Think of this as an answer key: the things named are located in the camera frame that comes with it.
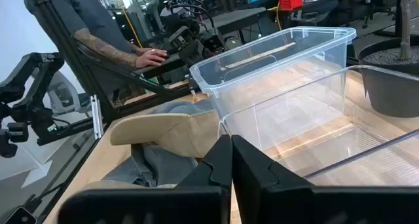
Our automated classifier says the tall clear plastic bin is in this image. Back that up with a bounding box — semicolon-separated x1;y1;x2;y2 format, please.
189;26;357;153

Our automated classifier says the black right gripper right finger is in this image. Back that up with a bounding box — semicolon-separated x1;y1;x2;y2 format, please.
231;134;419;224

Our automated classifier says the grey cap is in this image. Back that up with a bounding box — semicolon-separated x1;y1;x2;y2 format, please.
101;142;200;189
152;98;215;116

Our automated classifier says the person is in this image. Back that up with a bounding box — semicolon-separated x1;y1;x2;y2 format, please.
22;0;170;100

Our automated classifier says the low clear plastic bin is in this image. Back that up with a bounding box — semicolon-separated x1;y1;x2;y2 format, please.
217;64;419;187

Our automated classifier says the silver frame bracket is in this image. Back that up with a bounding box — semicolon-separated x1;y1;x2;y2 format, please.
90;94;105;140

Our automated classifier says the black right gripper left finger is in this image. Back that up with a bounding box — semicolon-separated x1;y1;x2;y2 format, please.
58;134;234;224

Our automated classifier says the black office chair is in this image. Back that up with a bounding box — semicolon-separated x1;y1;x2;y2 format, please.
358;0;399;30

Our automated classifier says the grey white machine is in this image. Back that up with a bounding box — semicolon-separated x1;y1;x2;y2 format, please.
45;71;93;116

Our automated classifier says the dark grey desk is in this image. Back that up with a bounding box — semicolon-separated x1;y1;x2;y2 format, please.
132;53;186;81

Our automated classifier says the plain tan cap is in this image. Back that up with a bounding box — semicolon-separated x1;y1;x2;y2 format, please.
109;109;221;159

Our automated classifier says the potted green plant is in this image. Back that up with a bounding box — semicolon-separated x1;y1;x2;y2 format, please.
356;0;419;119

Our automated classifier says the person's hand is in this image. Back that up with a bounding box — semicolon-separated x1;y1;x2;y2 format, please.
134;48;169;69

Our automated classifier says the red plastic crate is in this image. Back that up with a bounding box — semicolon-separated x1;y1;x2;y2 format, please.
278;0;304;12

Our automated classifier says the yellow extension cable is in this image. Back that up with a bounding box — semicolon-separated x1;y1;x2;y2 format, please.
110;0;144;48

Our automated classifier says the dark grey background table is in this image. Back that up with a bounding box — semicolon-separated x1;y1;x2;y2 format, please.
202;7;268;37

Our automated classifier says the small camera box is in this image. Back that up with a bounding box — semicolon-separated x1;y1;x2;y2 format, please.
3;206;37;224

